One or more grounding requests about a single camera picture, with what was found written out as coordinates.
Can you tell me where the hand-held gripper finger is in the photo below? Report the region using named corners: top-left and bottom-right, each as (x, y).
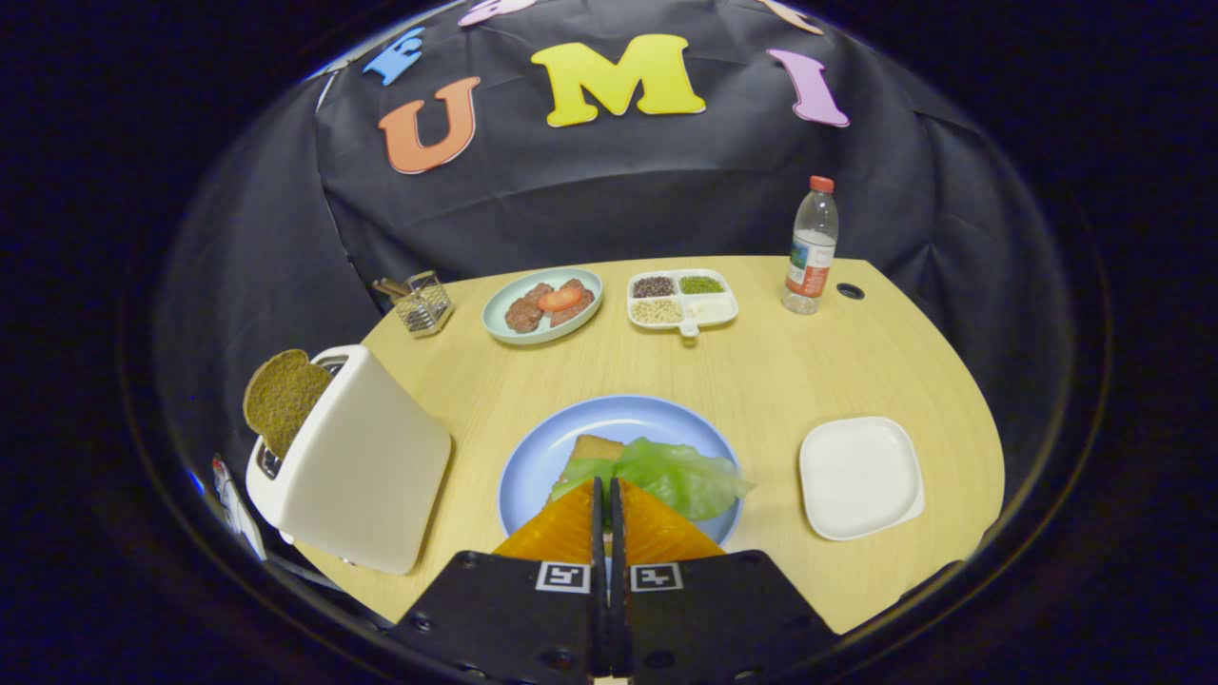
top-left (609, 476), bottom-right (843, 685)
top-left (385, 476), bottom-right (610, 685)

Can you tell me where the green lettuce leaf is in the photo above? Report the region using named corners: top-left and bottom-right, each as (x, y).
top-left (550, 437), bottom-right (756, 522)

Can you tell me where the dark brown round-topped toast slice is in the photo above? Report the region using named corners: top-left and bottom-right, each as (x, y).
top-left (242, 348), bottom-right (335, 461)

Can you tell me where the square toasted bread slice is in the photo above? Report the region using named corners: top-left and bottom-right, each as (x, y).
top-left (552, 434), bottom-right (627, 500)

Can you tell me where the blue round plate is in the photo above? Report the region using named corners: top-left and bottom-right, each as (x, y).
top-left (497, 395), bottom-right (745, 553)

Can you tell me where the brown meat patty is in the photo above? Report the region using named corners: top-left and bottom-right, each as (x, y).
top-left (504, 283), bottom-right (555, 334)
top-left (549, 278), bottom-right (596, 328)

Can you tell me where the white toaster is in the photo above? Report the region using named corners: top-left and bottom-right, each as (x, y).
top-left (246, 343), bottom-right (454, 577)

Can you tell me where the pale green round plate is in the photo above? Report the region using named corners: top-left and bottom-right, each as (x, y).
top-left (481, 266), bottom-right (604, 345)

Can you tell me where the white divided tray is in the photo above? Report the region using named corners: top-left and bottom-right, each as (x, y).
top-left (626, 268), bottom-right (740, 339)

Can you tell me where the white square plate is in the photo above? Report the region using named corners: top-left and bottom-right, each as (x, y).
top-left (798, 416), bottom-right (926, 542)

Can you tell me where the clear water bottle red cap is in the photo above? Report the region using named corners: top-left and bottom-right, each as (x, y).
top-left (781, 175), bottom-right (840, 316)

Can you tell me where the wire mesh basket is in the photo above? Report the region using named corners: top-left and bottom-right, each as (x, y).
top-left (393, 270), bottom-right (454, 339)

